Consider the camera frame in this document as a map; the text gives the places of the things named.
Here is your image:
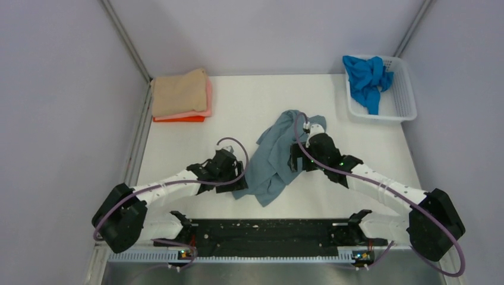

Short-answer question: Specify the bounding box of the grey blue t shirt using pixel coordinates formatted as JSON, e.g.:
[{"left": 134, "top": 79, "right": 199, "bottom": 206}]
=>
[{"left": 232, "top": 110, "right": 307, "bottom": 207}]

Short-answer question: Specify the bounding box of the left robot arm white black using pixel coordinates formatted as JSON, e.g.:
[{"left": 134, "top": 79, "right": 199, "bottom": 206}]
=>
[{"left": 92, "top": 147, "right": 247, "bottom": 254}]

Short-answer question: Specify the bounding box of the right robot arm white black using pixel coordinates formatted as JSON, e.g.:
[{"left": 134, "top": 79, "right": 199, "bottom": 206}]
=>
[{"left": 288, "top": 133, "right": 465, "bottom": 261}]

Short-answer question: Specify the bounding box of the orange folded t shirt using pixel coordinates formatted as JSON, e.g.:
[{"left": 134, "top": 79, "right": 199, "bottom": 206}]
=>
[{"left": 153, "top": 116, "right": 205, "bottom": 122}]

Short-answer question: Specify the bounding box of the pink folded t shirt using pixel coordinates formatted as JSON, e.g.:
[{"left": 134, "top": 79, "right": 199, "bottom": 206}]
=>
[{"left": 153, "top": 77, "right": 213, "bottom": 118}]

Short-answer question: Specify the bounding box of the bright blue t shirt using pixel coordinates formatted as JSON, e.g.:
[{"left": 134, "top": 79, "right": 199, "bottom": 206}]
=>
[{"left": 342, "top": 55, "right": 395, "bottom": 115}]

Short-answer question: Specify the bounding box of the white plastic laundry basket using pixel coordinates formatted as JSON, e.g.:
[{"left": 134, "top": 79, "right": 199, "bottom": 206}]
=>
[{"left": 345, "top": 55, "right": 417, "bottom": 125}]

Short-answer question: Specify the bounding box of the beige folded t shirt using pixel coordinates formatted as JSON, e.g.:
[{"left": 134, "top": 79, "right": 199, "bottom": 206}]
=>
[{"left": 150, "top": 68, "right": 208, "bottom": 116}]

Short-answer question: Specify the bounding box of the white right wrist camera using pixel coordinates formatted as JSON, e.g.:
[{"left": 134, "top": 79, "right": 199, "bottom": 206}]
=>
[{"left": 303, "top": 122, "right": 326, "bottom": 142}]

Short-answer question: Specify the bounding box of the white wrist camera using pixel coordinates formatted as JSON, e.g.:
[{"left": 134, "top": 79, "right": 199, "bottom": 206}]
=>
[
  {"left": 303, "top": 122, "right": 326, "bottom": 142},
  {"left": 215, "top": 144, "right": 234, "bottom": 154}
]

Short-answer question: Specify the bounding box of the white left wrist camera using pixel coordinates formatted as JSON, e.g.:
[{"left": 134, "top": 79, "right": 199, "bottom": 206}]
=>
[{"left": 215, "top": 144, "right": 234, "bottom": 154}]

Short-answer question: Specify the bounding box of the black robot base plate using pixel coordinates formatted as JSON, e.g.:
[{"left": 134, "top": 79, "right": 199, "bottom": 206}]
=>
[{"left": 173, "top": 218, "right": 388, "bottom": 258}]

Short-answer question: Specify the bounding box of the aluminium side rail left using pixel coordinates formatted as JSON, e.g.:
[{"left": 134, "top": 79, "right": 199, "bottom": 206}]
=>
[{"left": 119, "top": 84, "right": 153, "bottom": 186}]

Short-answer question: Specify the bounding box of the white slotted cable duct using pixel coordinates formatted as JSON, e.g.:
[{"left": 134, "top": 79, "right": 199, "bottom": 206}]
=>
[{"left": 108, "top": 249, "right": 355, "bottom": 264}]

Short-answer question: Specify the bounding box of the aluminium frame rail front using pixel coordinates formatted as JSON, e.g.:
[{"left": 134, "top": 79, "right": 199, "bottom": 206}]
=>
[{"left": 94, "top": 236, "right": 458, "bottom": 285}]

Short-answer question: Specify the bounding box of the aluminium frame post right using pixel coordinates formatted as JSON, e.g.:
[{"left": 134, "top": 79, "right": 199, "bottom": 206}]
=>
[{"left": 393, "top": 0, "right": 437, "bottom": 57}]

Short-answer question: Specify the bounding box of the aluminium frame post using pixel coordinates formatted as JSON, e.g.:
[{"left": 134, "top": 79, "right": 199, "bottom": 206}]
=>
[
  {"left": 393, "top": 0, "right": 437, "bottom": 57},
  {"left": 98, "top": 0, "right": 152, "bottom": 83}
]

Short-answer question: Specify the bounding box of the aluminium frame post left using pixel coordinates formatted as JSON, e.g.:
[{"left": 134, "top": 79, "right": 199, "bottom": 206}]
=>
[{"left": 98, "top": 0, "right": 152, "bottom": 83}]

